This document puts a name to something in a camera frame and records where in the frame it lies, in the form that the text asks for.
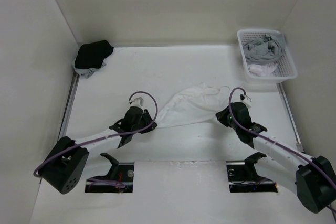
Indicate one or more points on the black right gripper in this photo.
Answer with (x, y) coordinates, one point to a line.
(221, 117)

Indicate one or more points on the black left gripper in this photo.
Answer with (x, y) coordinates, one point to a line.
(146, 118)

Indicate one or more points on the grey tank top in basket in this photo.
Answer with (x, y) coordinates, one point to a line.
(264, 50)

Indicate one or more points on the white tank top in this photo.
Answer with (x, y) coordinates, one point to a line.
(193, 105)

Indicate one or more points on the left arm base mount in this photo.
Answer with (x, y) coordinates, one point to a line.
(119, 179)

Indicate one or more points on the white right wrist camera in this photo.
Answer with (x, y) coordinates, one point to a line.
(246, 100)

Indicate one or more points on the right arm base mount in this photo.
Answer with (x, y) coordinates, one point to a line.
(243, 178)

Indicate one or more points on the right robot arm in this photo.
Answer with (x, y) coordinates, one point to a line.
(311, 179)

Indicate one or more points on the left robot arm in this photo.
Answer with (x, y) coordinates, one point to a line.
(64, 165)

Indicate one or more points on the white plastic laundry basket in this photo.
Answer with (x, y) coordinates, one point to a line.
(286, 69)

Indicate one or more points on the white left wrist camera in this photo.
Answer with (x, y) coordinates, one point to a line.
(137, 102)

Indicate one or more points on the folded black tank top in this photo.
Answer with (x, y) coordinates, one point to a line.
(93, 55)

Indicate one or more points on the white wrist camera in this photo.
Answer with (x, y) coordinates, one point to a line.
(246, 100)
(137, 102)

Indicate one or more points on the folded grey tank top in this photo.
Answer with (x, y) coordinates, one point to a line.
(87, 73)

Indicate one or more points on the pale pink tank top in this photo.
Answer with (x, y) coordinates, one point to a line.
(262, 70)

